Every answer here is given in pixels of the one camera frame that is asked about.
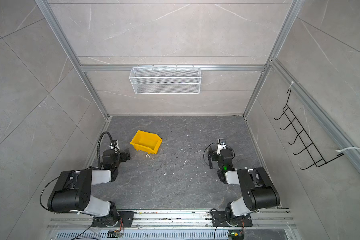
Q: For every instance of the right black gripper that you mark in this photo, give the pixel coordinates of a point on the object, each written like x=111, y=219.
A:
x=214, y=152

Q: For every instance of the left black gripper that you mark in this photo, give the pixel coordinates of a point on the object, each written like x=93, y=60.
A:
x=124, y=158

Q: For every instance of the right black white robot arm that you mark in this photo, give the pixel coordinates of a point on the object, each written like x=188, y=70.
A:
x=258, y=191

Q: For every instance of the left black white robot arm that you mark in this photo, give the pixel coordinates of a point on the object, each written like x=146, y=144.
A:
x=72, y=191

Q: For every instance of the yellow plastic storage bin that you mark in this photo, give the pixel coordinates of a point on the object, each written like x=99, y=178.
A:
x=146, y=142

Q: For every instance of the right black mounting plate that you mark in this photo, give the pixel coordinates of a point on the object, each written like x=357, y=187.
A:
x=222, y=219

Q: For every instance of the black mounting plate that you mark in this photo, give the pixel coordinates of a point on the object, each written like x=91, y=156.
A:
x=222, y=219
x=121, y=219

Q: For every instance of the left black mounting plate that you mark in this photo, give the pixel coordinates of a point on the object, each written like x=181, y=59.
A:
x=121, y=219

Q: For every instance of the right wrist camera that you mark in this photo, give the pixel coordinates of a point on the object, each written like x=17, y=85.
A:
x=221, y=144

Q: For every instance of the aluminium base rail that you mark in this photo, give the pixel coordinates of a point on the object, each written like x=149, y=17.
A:
x=207, y=219

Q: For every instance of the white slotted cable duct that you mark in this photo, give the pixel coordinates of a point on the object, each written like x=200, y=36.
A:
x=144, y=235

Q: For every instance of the white wire mesh basket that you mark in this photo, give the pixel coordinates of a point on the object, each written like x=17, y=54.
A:
x=166, y=80

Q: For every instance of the black wire hook rack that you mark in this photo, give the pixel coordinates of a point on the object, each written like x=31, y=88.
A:
x=301, y=134

